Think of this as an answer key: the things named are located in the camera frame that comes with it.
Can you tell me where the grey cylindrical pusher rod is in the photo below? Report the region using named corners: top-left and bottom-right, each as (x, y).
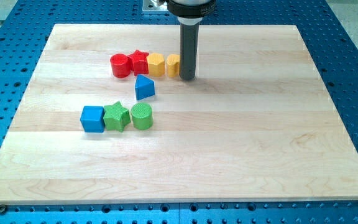
top-left (178, 17), bottom-right (202, 81)

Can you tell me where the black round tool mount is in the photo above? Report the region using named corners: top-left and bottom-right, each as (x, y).
top-left (167, 0), bottom-right (216, 18)

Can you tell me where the blue triangle block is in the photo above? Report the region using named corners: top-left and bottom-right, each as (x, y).
top-left (135, 75), bottom-right (155, 100)

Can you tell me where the blue cube block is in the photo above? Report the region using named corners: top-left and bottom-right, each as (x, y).
top-left (80, 106), bottom-right (105, 133)

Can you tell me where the yellow heart block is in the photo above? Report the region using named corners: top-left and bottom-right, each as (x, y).
top-left (166, 54), bottom-right (180, 78)

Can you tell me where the yellow hexagon block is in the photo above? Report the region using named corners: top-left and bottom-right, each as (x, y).
top-left (147, 53), bottom-right (165, 77)

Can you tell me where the red star block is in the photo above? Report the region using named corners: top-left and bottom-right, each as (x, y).
top-left (128, 50), bottom-right (149, 76)

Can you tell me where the red cylinder block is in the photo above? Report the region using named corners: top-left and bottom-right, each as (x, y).
top-left (110, 54), bottom-right (131, 78)

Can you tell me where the green cylinder block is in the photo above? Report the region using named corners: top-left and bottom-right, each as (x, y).
top-left (131, 103), bottom-right (154, 130)

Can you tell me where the green star block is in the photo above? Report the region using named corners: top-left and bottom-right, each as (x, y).
top-left (103, 101), bottom-right (131, 132)

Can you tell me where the light wooden board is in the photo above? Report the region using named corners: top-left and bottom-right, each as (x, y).
top-left (0, 24), bottom-right (358, 205)

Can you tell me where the silver metal bracket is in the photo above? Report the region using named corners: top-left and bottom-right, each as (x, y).
top-left (142, 0), bottom-right (168, 14)

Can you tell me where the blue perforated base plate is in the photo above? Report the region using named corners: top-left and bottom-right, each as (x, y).
top-left (0, 0), bottom-right (358, 223)

